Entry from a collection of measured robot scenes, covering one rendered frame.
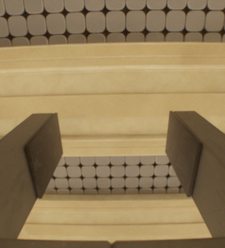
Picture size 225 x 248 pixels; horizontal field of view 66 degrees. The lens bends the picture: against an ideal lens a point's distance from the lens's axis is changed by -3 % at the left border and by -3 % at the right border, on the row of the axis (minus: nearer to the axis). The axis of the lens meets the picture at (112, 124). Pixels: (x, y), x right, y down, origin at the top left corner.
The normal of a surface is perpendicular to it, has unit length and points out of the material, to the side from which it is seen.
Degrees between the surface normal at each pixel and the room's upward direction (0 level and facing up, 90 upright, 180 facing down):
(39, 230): 0
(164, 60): 0
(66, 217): 11
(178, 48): 0
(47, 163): 90
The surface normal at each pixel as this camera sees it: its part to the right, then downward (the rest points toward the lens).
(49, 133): 1.00, -0.01
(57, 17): 0.00, 0.38
